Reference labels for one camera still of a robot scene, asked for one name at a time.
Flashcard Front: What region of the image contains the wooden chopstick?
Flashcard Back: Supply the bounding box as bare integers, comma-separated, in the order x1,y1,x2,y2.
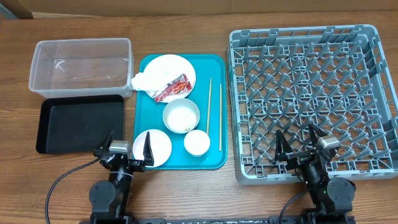
219,83,223,152
206,77,212,135

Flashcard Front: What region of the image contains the teal serving tray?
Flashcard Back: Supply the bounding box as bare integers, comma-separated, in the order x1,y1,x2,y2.
133,54,228,170

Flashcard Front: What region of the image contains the black plastic tray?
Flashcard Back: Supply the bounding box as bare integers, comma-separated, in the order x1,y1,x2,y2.
35,95,124,154

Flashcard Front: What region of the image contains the clear plastic waste bin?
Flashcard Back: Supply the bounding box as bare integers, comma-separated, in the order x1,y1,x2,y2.
29,38,134,98

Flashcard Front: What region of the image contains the white napkin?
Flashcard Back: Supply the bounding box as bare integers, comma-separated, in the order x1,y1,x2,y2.
131,72,170,91

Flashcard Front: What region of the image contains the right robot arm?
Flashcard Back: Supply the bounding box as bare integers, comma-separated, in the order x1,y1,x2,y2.
275,123,356,223

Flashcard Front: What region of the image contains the left wooden chopstick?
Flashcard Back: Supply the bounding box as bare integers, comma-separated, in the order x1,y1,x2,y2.
206,77,212,135

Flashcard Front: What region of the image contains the right wooden chopstick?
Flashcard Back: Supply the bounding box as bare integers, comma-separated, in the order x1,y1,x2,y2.
219,83,223,152

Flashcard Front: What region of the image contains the red sauce packet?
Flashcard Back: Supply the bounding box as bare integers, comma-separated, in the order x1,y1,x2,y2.
152,73,192,102

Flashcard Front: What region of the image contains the large white plate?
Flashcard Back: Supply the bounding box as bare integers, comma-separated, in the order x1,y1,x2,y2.
142,54,197,103

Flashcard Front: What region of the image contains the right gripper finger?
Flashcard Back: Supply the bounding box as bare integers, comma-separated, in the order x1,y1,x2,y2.
275,130,294,161
308,123,326,146

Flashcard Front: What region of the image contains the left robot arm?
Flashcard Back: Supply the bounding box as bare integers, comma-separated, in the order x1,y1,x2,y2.
89,132,154,223

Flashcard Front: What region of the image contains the pile of rice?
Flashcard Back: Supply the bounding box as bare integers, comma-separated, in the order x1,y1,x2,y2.
166,107,197,133

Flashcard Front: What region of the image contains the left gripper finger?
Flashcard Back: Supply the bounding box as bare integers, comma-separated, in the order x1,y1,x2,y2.
143,131,154,166
98,130,114,150

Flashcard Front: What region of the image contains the white cup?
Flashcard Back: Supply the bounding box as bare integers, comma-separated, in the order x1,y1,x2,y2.
184,129,210,157

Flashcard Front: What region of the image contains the grey dishwasher rack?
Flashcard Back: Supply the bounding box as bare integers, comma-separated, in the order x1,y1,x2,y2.
227,24,397,185

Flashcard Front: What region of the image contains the grey bowl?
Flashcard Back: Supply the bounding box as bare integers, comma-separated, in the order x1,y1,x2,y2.
162,98,200,134

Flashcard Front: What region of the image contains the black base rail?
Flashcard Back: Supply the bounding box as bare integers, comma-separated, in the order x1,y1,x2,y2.
80,215,356,224

